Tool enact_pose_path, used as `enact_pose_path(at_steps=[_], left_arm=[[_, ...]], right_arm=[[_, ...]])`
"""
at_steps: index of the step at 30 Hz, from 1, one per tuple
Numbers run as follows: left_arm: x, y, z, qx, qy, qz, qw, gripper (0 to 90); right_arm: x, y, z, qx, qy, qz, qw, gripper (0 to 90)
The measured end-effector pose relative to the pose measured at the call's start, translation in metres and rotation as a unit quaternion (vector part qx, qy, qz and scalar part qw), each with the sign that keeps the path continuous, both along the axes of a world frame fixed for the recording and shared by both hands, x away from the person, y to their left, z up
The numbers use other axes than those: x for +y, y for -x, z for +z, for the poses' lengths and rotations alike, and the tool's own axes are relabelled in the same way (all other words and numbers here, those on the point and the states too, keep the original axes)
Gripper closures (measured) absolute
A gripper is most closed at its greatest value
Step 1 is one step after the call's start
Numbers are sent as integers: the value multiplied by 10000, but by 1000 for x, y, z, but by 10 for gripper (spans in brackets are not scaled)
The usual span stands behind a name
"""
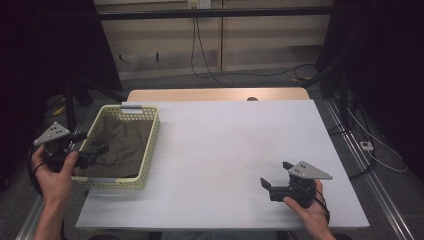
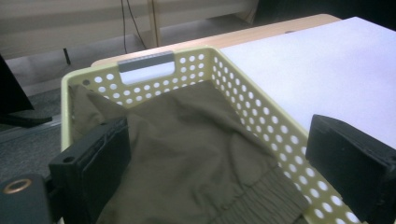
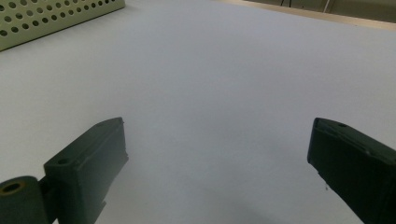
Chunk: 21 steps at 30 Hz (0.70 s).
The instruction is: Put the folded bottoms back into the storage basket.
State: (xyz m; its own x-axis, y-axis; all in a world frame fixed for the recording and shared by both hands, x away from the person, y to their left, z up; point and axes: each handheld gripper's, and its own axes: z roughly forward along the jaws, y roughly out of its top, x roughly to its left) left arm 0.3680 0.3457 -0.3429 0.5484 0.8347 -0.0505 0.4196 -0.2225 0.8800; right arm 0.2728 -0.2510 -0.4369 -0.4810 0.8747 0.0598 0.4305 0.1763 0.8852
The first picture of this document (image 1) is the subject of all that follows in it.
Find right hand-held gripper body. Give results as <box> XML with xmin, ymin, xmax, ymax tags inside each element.
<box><xmin>267</xmin><ymin>160</ymin><xmax>334</xmax><ymax>210</ymax></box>

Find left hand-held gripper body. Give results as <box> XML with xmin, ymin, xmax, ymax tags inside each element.
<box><xmin>32</xmin><ymin>121</ymin><xmax>90</xmax><ymax>173</ymax></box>

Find olive green pants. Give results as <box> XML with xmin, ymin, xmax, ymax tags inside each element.
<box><xmin>77</xmin><ymin>114</ymin><xmax>155</xmax><ymax>179</ymax></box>

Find pale yellow plastic basket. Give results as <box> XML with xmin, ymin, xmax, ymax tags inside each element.
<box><xmin>70</xmin><ymin>104</ymin><xmax>161</xmax><ymax>191</ymax></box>

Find person's right hand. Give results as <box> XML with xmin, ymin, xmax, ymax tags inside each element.
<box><xmin>282</xmin><ymin>179</ymin><xmax>330</xmax><ymax>232</ymax></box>

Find person's left hand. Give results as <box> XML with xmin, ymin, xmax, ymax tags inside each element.
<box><xmin>31</xmin><ymin>145</ymin><xmax>80</xmax><ymax>207</ymax></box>

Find black metal stand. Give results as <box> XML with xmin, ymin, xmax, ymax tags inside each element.
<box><xmin>62</xmin><ymin>75</ymin><xmax>128</xmax><ymax>138</ymax></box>

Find dark curtain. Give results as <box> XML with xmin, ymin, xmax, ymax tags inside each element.
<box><xmin>0</xmin><ymin>0</ymin><xmax>124</xmax><ymax>188</ymax></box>
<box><xmin>314</xmin><ymin>0</ymin><xmax>424</xmax><ymax>183</ymax></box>

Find black horizontal metal bar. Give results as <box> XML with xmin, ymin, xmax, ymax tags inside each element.
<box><xmin>97</xmin><ymin>5</ymin><xmax>335</xmax><ymax>22</ymax></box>

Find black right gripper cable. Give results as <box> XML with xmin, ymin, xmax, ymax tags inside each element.
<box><xmin>312</xmin><ymin>189</ymin><xmax>332</xmax><ymax>224</ymax></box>

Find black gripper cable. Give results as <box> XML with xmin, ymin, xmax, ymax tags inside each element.
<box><xmin>312</xmin><ymin>189</ymin><xmax>332</xmax><ymax>224</ymax></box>
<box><xmin>27</xmin><ymin>144</ymin><xmax>46</xmax><ymax>198</ymax></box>

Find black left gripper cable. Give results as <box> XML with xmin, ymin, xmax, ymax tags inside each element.
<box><xmin>27</xmin><ymin>144</ymin><xmax>46</xmax><ymax>198</ymax></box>

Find black floor cable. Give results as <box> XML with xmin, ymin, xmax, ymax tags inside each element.
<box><xmin>327</xmin><ymin>99</ymin><xmax>378</xmax><ymax>180</ymax></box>

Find white floor cable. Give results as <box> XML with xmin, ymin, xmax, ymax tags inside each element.
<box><xmin>345</xmin><ymin>105</ymin><xmax>409</xmax><ymax>174</ymax></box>

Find black hanging cable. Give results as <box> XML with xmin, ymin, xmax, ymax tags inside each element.
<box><xmin>190</xmin><ymin>16</ymin><xmax>318</xmax><ymax>88</ymax></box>

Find white wall outlet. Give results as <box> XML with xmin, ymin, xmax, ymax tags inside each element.
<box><xmin>187</xmin><ymin>0</ymin><xmax>212</xmax><ymax>10</ymax></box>

